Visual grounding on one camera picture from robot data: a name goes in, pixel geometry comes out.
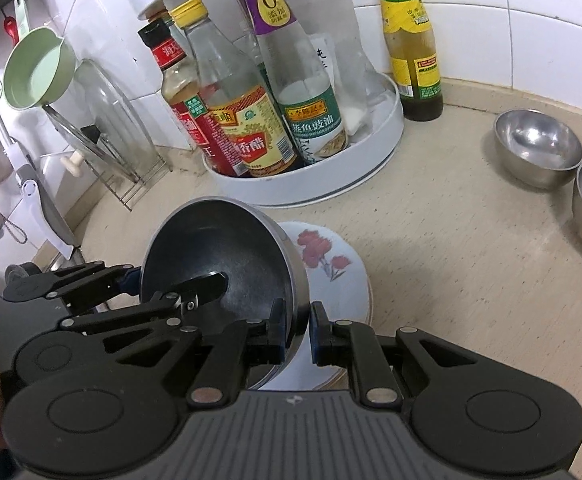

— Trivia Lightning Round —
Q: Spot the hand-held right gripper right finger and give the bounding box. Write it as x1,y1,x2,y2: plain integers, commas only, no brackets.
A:
310,301,477,407

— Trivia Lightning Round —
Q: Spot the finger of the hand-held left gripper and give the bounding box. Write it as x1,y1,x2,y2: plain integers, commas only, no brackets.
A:
61,272,229,336
3,260,139,306

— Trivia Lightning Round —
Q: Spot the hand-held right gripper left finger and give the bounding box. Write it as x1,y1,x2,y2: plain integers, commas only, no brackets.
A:
103,301,292,407

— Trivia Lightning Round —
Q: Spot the small floral plate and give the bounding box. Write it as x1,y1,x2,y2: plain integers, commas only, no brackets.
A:
258,280,373,392
276,221,372,328

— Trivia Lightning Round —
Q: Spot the white kitchen tool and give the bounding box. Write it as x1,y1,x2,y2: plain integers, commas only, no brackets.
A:
1,110,79,261

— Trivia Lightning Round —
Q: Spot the pot lid with white knob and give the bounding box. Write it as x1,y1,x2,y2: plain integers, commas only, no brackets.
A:
41,104,139,183

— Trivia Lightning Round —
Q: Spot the white two-tier spice rack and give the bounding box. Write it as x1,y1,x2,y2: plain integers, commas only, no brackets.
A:
123,0,404,207

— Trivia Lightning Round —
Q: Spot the glass pot lid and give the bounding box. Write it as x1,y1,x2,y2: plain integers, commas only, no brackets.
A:
73,59,142,183

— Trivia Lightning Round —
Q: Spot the yellow cap vinegar bottle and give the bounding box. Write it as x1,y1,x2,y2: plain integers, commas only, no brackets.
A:
168,0,302,178

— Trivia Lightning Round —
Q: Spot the red cap soy sauce bottle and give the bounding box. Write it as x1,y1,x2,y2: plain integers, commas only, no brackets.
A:
137,21,232,177

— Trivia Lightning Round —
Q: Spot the green water ladle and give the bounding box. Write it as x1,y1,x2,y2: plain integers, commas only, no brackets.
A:
3,0,78,111

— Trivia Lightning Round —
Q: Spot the purple label sauce bottle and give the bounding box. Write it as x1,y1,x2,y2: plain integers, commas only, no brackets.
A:
231,0,348,163

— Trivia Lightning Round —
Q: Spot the clear plastic bag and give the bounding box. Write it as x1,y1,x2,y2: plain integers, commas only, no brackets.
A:
301,0,397,136

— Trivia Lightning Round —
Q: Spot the green yellow label sauce bottle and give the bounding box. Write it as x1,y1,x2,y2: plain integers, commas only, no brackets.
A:
375,0,444,122

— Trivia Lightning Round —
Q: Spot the wire lid rack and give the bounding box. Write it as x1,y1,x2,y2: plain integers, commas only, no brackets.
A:
113,147,172,212

